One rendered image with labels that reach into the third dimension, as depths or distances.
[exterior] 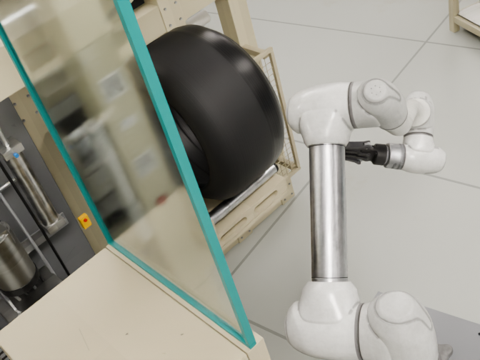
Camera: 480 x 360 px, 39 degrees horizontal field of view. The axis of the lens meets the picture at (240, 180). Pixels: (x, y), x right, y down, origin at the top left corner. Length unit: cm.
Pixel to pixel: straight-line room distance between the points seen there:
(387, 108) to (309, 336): 64
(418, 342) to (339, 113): 63
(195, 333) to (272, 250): 191
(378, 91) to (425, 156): 61
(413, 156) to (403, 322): 78
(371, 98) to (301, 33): 330
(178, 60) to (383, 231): 166
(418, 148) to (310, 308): 79
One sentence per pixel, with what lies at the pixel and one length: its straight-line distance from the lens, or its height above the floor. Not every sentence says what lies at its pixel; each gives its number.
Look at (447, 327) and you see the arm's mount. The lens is 205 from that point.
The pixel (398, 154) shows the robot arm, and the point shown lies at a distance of 234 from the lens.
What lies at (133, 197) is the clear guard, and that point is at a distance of 141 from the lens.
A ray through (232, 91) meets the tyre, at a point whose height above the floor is 135.
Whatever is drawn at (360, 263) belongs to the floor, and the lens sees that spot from 325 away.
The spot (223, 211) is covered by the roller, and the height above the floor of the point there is 91.
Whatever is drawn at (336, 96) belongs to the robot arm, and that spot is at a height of 139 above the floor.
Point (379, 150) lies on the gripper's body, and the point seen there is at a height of 96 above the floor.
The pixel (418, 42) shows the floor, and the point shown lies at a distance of 473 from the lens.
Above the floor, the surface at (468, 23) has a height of 12.
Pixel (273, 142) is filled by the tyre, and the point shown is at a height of 113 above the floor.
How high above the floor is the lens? 243
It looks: 39 degrees down
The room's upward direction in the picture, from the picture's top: 17 degrees counter-clockwise
